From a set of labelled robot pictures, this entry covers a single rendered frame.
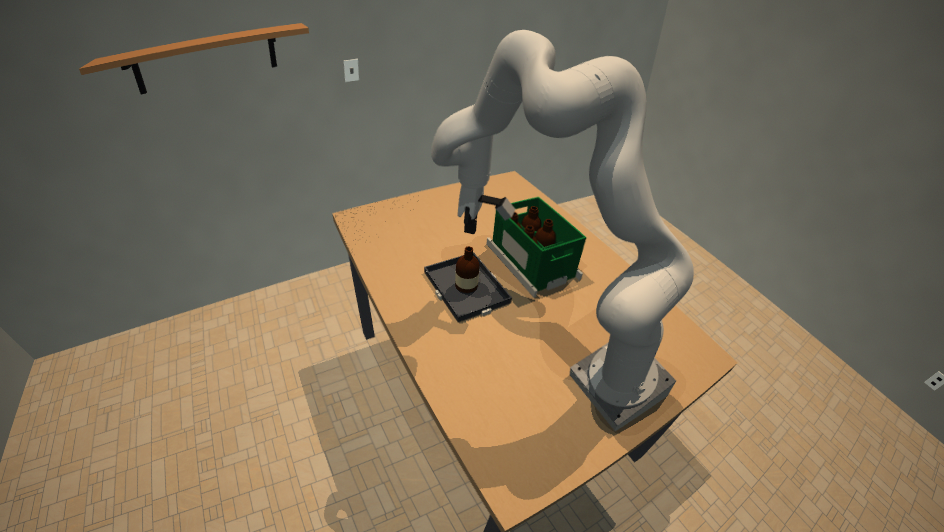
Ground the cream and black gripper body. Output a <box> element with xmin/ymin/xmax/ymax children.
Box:
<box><xmin>458</xmin><ymin>181</ymin><xmax>487</xmax><ymax>220</ymax></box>

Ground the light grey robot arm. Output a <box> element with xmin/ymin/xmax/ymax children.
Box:
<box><xmin>431</xmin><ymin>30</ymin><xmax>694</xmax><ymax>407</ymax></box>

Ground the green crate with dividers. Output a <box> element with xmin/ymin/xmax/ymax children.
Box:
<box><xmin>492</xmin><ymin>197</ymin><xmax>587</xmax><ymax>291</ymax></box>

